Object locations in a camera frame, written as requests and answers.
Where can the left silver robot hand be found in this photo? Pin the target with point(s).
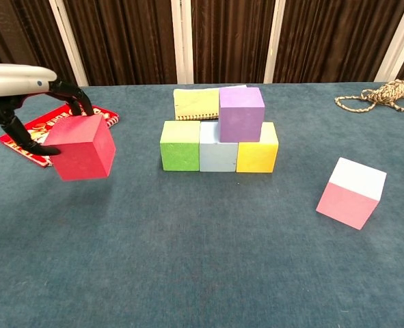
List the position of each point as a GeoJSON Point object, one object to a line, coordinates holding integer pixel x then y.
{"type": "Point", "coordinates": [10, 80]}

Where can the red foam cube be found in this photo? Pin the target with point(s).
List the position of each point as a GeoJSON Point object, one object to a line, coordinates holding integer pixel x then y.
{"type": "Point", "coordinates": [82, 153]}

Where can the green foam cube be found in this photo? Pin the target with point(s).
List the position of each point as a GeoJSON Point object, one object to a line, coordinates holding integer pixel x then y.
{"type": "Point", "coordinates": [179, 153]}

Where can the purple foam cube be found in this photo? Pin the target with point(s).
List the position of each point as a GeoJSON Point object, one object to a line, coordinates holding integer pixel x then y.
{"type": "Point", "coordinates": [241, 119]}

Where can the yellow foam cube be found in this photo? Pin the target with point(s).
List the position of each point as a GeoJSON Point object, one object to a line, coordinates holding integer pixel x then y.
{"type": "Point", "coordinates": [256, 157]}

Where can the red spiral notebook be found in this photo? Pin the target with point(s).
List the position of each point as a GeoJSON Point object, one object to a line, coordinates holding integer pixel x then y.
{"type": "Point", "coordinates": [42, 124]}

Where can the dark brown pleated curtain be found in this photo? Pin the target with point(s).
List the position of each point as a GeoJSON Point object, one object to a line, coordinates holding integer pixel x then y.
{"type": "Point", "coordinates": [126, 41]}

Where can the pale yellow spiral notebook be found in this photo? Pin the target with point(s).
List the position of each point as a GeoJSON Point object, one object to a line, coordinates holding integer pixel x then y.
{"type": "Point", "coordinates": [195, 102]}

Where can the light blue foam cube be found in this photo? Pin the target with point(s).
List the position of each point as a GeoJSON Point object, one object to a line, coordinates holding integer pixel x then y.
{"type": "Point", "coordinates": [218, 157]}

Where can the teal felt table cover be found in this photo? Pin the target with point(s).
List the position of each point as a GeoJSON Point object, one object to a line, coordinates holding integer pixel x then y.
{"type": "Point", "coordinates": [222, 273]}

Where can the pink foam cube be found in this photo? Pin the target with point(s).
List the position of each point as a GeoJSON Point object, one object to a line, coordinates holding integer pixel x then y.
{"type": "Point", "coordinates": [348, 205]}

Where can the white metal frame post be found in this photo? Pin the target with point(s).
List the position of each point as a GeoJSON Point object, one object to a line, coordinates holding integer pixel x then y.
{"type": "Point", "coordinates": [400, 41]}
{"type": "Point", "coordinates": [182, 41]}
{"type": "Point", "coordinates": [275, 41]}
{"type": "Point", "coordinates": [68, 41]}

